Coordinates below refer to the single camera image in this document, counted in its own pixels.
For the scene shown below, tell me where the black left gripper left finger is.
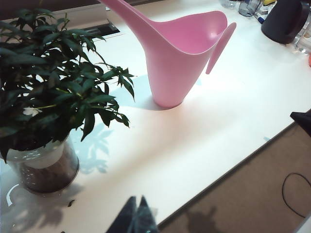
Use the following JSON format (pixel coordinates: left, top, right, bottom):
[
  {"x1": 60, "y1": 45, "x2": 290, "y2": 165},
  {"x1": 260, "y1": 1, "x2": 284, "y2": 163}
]
[{"x1": 117, "y1": 196, "x2": 138, "y2": 233}]

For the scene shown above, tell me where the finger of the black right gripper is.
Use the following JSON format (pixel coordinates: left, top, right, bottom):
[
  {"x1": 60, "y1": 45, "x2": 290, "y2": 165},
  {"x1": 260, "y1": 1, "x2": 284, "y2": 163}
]
[{"x1": 290, "y1": 111, "x2": 311, "y2": 139}]

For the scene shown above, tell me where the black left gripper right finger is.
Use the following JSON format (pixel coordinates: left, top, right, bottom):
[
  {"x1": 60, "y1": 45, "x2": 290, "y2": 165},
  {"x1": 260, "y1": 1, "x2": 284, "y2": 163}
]
[{"x1": 132, "y1": 195, "x2": 159, "y2": 233}]

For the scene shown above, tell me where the clear glass plant pot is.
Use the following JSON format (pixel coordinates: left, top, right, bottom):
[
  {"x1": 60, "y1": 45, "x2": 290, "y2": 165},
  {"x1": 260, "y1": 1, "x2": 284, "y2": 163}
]
[{"x1": 4, "y1": 135, "x2": 80, "y2": 194}]

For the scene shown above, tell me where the pink plastic watering can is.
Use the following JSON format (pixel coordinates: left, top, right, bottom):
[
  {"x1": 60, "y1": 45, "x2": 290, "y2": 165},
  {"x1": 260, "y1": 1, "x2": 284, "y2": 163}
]
[{"x1": 98, "y1": 0, "x2": 238, "y2": 109}]

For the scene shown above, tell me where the green leafy plant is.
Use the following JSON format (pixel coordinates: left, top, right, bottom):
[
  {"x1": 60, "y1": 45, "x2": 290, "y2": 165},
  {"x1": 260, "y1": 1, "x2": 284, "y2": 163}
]
[{"x1": 0, "y1": 8, "x2": 136, "y2": 164}]

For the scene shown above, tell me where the clear drinking glass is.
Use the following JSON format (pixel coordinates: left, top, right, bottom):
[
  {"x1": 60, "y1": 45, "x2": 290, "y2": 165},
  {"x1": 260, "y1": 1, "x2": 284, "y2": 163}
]
[{"x1": 291, "y1": 23, "x2": 311, "y2": 54}]

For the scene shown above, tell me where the black kettle jug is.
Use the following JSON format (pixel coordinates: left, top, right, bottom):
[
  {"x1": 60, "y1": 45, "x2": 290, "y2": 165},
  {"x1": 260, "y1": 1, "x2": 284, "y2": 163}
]
[{"x1": 260, "y1": 0, "x2": 311, "y2": 45}]

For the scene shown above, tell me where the clear plastic bottle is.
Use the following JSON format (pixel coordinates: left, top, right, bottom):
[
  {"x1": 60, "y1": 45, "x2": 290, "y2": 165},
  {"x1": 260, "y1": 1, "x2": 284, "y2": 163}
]
[{"x1": 219, "y1": 0, "x2": 238, "y2": 8}]

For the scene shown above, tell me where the black floor cable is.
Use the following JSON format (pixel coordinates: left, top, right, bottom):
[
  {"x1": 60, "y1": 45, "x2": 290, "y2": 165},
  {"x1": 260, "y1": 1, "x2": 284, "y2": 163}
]
[{"x1": 281, "y1": 172, "x2": 311, "y2": 219}]

